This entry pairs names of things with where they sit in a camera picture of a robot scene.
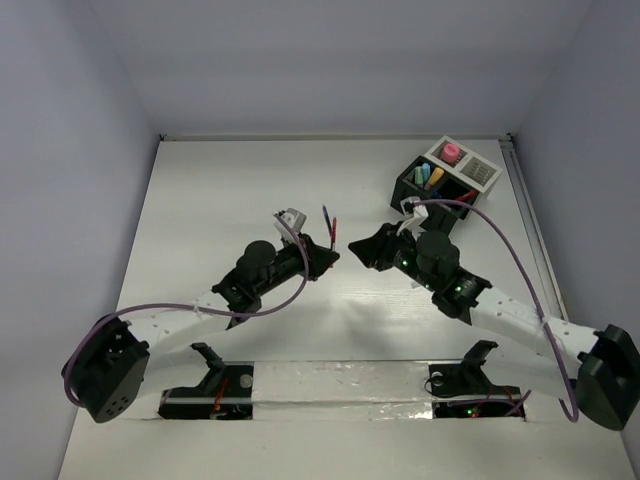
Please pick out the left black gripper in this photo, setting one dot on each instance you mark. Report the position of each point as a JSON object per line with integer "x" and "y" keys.
{"x": 318, "y": 258}

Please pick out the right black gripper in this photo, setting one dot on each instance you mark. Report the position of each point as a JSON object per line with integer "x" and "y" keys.
{"x": 379, "y": 245}

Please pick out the red blue pen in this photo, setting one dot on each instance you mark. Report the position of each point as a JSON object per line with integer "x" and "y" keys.
{"x": 333, "y": 233}

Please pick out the purple pen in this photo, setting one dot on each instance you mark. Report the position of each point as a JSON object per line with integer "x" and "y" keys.
{"x": 328, "y": 220}

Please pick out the orange highlighter marker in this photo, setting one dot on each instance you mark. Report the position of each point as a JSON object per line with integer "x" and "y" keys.
{"x": 434, "y": 178}

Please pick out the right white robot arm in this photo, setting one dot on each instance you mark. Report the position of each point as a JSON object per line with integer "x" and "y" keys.
{"x": 597, "y": 369}

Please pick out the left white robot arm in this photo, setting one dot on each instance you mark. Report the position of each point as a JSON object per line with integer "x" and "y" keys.
{"x": 106, "y": 372}

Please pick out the black two-compartment pen holder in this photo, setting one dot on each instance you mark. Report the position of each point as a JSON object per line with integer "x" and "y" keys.
{"x": 413, "y": 182}

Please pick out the pink cylinder sharpener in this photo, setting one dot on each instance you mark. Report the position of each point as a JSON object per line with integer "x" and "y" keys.
{"x": 450, "y": 154}

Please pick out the white grey tray box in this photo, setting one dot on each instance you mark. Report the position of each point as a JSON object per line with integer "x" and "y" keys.
{"x": 472, "y": 169}

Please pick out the foil tape strip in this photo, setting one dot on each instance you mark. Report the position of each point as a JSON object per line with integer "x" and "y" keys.
{"x": 341, "y": 391}

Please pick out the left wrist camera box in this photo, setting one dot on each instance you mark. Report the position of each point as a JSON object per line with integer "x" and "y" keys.
{"x": 289, "y": 221}

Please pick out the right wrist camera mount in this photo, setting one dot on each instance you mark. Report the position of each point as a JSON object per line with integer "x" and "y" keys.
{"x": 415, "y": 214}

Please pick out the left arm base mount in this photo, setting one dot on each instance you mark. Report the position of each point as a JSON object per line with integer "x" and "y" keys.
{"x": 224, "y": 393}

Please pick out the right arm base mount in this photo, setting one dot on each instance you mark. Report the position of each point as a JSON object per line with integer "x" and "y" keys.
{"x": 461, "y": 390}

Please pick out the aluminium rail right edge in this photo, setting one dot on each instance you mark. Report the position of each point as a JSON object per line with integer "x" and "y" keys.
{"x": 542, "y": 261}

